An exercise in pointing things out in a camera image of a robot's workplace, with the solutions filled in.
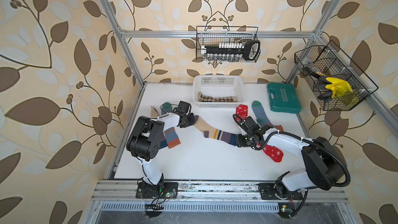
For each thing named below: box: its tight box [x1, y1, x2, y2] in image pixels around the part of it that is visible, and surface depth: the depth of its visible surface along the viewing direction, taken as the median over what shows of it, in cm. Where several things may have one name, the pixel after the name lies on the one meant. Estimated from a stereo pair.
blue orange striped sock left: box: [163, 127, 181, 149], surface depth 94 cm
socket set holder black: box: [201, 40, 261, 63], surface depth 86 cm
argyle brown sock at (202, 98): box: [197, 91, 225, 103], surface depth 110 cm
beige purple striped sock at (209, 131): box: [193, 115, 237, 147], surface depth 96 cm
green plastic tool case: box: [266, 82, 303, 114], surface depth 107 cm
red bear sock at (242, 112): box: [235, 104, 249, 123], surface depth 107 cm
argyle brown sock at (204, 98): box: [197, 94, 237, 103], surface depth 110 cm
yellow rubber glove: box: [324, 77, 354, 99], surface depth 68 cm
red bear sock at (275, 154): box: [262, 144, 284, 163], surface depth 86 cm
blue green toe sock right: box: [251, 100, 284, 132], surface depth 105 cm
